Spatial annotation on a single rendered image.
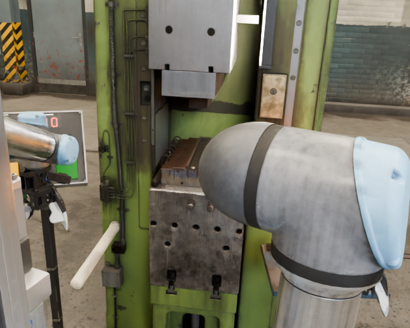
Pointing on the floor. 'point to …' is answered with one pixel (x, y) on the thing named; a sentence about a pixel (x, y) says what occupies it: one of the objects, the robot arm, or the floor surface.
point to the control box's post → (52, 265)
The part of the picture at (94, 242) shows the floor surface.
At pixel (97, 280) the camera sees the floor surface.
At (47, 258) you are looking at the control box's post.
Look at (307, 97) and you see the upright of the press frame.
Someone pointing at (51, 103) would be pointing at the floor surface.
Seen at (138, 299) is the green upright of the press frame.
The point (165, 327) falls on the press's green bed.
